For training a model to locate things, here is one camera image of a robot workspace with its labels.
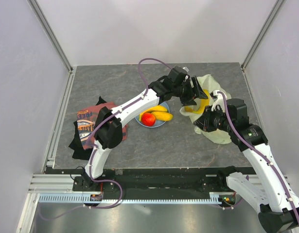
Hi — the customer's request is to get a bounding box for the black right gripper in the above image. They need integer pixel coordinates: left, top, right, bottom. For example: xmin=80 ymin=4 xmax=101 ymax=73
xmin=193 ymin=104 xmax=234 ymax=133

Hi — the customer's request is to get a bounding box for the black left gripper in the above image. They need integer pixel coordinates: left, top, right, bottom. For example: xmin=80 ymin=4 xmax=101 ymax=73
xmin=173 ymin=76 xmax=208 ymax=107

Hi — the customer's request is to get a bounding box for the green avocado print plastic bag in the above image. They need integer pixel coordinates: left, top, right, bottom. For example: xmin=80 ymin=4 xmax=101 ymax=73
xmin=179 ymin=74 xmax=232 ymax=145

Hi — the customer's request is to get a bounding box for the yellow banana bunch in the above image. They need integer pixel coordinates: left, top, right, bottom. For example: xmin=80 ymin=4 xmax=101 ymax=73
xmin=184 ymin=89 xmax=210 ymax=114

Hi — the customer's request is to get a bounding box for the single yellow banana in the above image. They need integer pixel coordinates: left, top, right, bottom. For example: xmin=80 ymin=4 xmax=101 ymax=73
xmin=139 ymin=105 xmax=168 ymax=121

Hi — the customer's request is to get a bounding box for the yellow mango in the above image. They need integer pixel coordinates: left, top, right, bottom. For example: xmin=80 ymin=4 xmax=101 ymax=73
xmin=151 ymin=111 xmax=173 ymax=121

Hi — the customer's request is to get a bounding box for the red apple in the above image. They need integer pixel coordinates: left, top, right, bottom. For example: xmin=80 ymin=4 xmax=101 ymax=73
xmin=141 ymin=113 xmax=156 ymax=127

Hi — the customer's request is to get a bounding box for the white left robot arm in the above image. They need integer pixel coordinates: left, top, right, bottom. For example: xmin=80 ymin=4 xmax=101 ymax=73
xmin=83 ymin=66 xmax=208 ymax=191

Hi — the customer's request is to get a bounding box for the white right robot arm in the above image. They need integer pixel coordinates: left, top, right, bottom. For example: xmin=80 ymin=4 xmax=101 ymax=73
xmin=193 ymin=99 xmax=299 ymax=233

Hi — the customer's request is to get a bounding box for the blue plate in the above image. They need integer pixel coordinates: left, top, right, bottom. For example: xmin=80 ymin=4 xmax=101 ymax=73
xmin=135 ymin=102 xmax=173 ymax=128

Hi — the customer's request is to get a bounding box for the red folded t-shirt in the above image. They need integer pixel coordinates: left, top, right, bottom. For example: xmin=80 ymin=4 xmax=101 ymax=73
xmin=73 ymin=98 xmax=116 ymax=150

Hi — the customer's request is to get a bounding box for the black cloth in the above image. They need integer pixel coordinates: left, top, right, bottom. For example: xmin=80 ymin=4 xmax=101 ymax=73
xmin=69 ymin=97 xmax=116 ymax=160

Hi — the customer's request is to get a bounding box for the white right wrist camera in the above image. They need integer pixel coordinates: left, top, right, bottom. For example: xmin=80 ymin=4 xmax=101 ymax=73
xmin=210 ymin=90 xmax=227 ymax=113

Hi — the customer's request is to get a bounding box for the blue slotted cable duct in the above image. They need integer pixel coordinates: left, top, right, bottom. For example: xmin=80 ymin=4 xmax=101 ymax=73
xmin=39 ymin=189 xmax=233 ymax=204

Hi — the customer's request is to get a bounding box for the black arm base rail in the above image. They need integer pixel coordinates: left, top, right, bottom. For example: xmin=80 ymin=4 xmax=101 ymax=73
xmin=71 ymin=167 xmax=247 ymax=194

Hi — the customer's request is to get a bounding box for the aluminium corner frame post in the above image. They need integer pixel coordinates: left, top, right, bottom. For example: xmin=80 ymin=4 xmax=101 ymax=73
xmin=241 ymin=0 xmax=286 ymax=72

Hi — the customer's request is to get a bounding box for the left aluminium frame post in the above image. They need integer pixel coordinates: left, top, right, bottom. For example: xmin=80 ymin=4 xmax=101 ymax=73
xmin=27 ymin=0 xmax=73 ymax=72

